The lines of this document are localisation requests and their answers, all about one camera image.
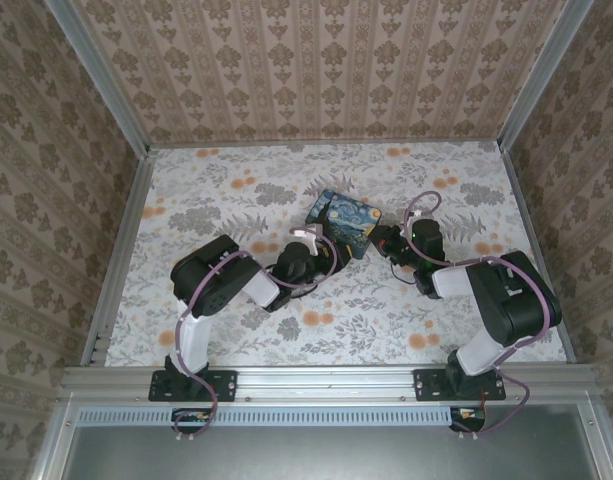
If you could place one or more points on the starry night print box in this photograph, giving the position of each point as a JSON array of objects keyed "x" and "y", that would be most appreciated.
[{"x": 351, "y": 220}]

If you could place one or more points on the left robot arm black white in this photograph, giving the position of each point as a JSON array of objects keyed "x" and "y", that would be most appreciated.
[{"x": 211, "y": 280}]

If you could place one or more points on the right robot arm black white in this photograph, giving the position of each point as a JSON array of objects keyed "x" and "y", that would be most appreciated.
[{"x": 511, "y": 295}]

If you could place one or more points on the floral table cover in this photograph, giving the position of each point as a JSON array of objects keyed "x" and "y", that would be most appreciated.
[{"x": 236, "y": 180}]

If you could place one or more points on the black connector board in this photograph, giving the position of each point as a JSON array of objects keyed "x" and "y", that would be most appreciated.
[
  {"x": 191, "y": 419},
  {"x": 468, "y": 417}
]

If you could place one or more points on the grey metal sheet panel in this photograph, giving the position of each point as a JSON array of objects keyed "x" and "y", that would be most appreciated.
[{"x": 326, "y": 455}]

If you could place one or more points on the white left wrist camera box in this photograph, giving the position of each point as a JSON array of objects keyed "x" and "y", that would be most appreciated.
[{"x": 308, "y": 236}]

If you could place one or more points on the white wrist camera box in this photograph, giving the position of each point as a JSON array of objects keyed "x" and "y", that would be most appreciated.
[
  {"x": 415, "y": 215},
  {"x": 308, "y": 236}
]

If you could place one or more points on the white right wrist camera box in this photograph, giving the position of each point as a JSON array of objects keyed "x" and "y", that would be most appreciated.
[{"x": 415, "y": 215}]

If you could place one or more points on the aluminium side rail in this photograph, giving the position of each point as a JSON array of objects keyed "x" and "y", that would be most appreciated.
[
  {"x": 536, "y": 240},
  {"x": 128, "y": 240}
]

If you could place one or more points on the aluminium cross rail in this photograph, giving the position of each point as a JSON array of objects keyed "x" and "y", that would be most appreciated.
[{"x": 326, "y": 382}]

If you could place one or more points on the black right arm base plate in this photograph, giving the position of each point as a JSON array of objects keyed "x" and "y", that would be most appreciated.
[{"x": 428, "y": 385}]

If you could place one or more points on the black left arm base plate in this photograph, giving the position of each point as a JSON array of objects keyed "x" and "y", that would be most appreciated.
[{"x": 221, "y": 385}]

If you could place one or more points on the aluminium frame post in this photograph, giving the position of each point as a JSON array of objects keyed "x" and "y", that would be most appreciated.
[
  {"x": 96, "y": 75},
  {"x": 541, "y": 75}
]

